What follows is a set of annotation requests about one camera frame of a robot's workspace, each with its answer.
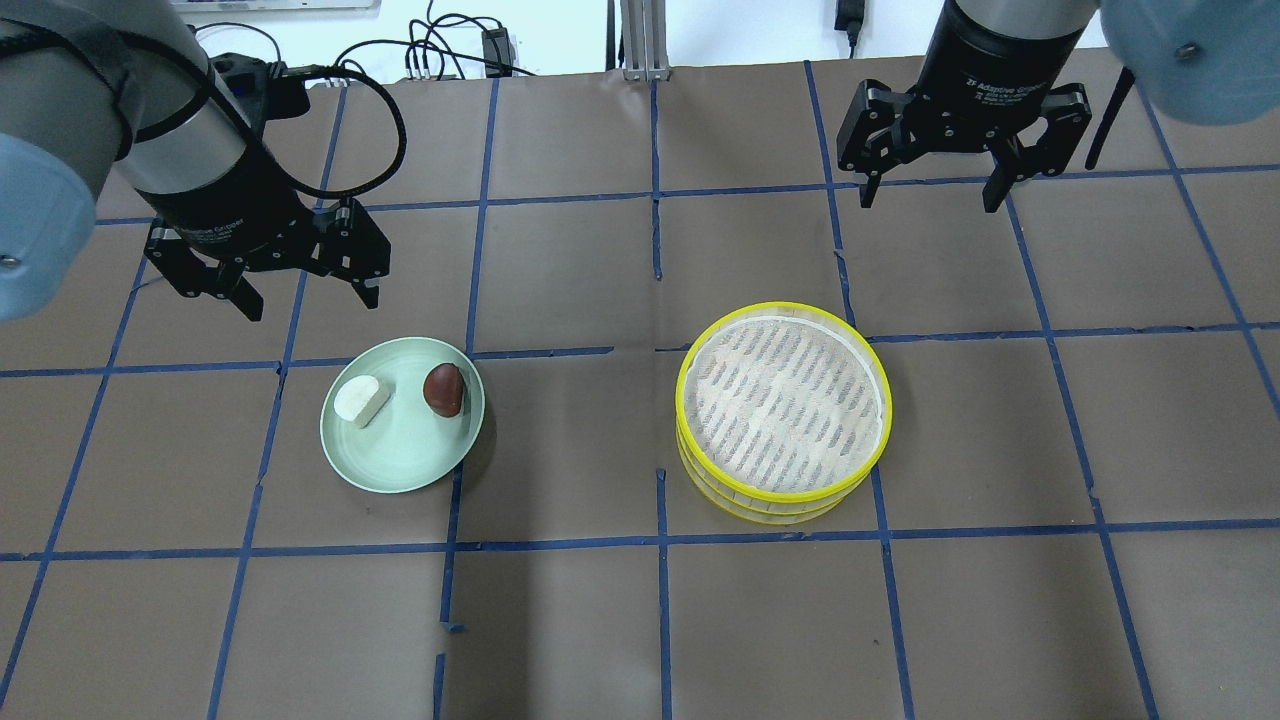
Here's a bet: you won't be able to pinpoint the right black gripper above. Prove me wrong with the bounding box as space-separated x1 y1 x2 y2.
836 26 1092 214

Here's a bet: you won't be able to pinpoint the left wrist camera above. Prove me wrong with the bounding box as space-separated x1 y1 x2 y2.
212 53 311 131

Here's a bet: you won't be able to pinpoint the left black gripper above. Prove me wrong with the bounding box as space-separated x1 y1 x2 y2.
145 186 390 322

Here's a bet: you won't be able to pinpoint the yellow steamer lower layers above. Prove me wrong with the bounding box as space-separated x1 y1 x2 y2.
676 438 870 527

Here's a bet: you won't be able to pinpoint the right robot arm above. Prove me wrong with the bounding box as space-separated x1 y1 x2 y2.
836 1 1279 211

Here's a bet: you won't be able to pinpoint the white steamed bun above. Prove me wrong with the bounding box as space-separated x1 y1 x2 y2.
332 374 392 429

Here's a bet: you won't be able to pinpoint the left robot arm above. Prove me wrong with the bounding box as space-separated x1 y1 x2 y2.
1 1 407 322

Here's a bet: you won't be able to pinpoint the brown steamed bun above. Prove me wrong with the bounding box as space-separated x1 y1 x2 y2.
422 363 466 418

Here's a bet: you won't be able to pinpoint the black cable bundle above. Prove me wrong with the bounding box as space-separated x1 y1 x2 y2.
330 0 541 81

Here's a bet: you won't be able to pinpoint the aluminium frame post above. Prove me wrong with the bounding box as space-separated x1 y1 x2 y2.
618 0 671 82

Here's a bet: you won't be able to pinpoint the yellow steamer top layer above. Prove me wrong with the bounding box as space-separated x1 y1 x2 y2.
675 301 893 503

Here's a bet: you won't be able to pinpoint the light green plate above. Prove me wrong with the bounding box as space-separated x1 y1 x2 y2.
319 337 486 495

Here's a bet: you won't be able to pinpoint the black power adapter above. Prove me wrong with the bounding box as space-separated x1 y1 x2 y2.
481 27 515 77

